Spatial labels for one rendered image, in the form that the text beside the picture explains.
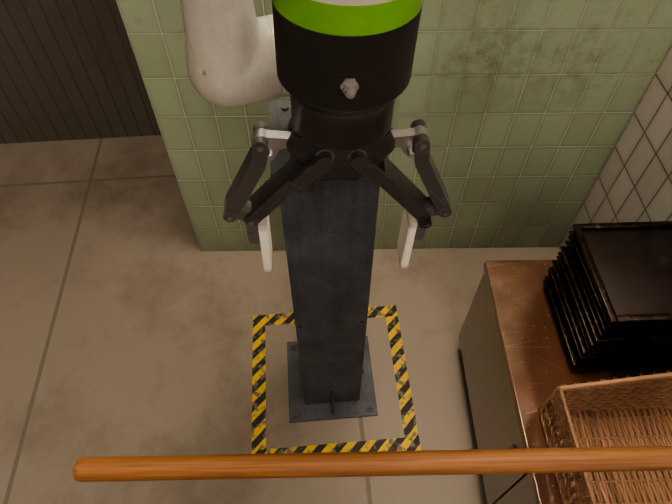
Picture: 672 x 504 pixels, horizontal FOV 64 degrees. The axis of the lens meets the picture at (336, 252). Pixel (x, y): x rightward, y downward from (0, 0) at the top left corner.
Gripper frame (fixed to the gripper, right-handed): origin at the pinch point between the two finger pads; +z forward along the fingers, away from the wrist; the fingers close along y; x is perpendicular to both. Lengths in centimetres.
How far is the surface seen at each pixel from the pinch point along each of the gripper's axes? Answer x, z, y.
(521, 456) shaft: 13.2, 26.9, -23.8
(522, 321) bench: -40, 88, -57
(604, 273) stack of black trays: -37, 61, -68
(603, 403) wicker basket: -14, 83, -69
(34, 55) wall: -191, 100, 125
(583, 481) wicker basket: 6, 74, -53
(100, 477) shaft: 12.8, 29.3, 29.7
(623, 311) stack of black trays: -27, 61, -69
